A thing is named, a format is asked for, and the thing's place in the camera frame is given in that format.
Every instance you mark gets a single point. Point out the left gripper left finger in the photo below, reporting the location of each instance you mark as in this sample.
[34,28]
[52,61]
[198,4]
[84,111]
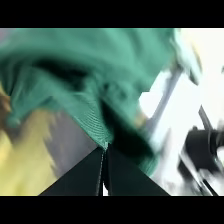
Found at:
[80,178]

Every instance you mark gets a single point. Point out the silver frame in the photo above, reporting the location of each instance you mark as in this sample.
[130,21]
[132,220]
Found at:
[165,96]

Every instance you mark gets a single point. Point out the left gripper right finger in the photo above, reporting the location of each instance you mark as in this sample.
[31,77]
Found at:
[133,180]

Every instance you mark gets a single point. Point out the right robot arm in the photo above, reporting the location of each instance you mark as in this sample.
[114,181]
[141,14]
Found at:
[200,150]

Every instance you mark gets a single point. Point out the green T-shirt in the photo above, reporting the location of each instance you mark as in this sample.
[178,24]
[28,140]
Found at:
[100,66]

